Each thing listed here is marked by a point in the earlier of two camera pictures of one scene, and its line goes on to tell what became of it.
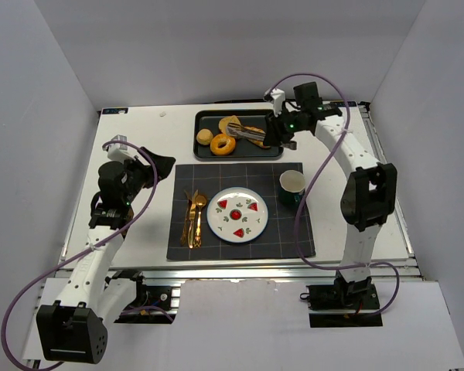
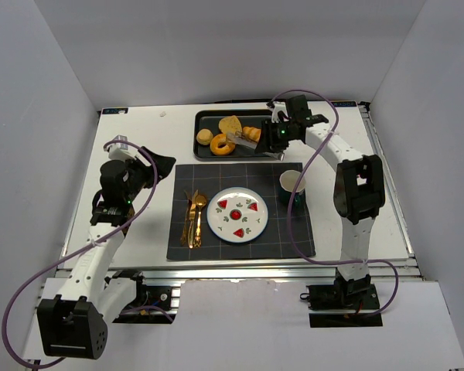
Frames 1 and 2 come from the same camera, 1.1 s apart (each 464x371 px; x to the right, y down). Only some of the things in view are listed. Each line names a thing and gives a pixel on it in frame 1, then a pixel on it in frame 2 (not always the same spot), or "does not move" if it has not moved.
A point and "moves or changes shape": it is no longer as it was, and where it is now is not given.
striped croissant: x=257 y=135 does not move
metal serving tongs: x=290 y=144 moves or changes shape
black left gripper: x=148 y=170 does not move
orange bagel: x=220 y=138 does not move
